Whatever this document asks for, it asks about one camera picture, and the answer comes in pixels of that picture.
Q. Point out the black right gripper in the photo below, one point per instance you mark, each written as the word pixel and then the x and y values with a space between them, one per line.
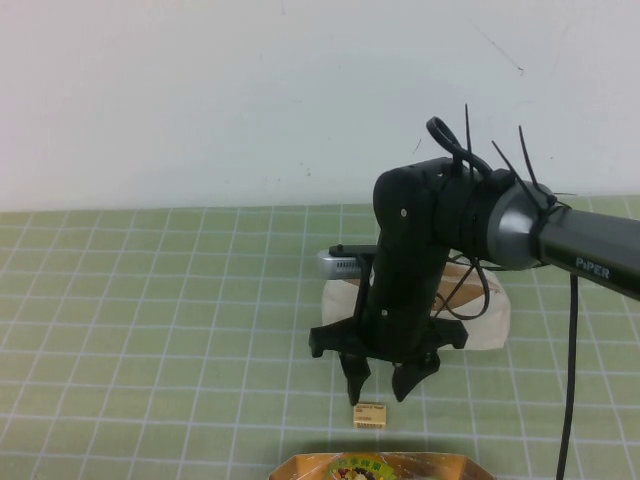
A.
pixel 400 330

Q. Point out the orange printed cardboard box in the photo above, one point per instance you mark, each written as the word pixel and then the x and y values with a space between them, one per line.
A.
pixel 310 467

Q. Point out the green white-grid tablecloth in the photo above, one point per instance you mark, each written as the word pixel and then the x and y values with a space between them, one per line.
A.
pixel 150 325

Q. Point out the black zip tie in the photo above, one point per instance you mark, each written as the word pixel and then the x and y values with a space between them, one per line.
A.
pixel 469 135
pixel 526 155
pixel 507 160

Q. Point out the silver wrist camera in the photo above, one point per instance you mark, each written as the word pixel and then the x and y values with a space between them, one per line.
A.
pixel 336 265

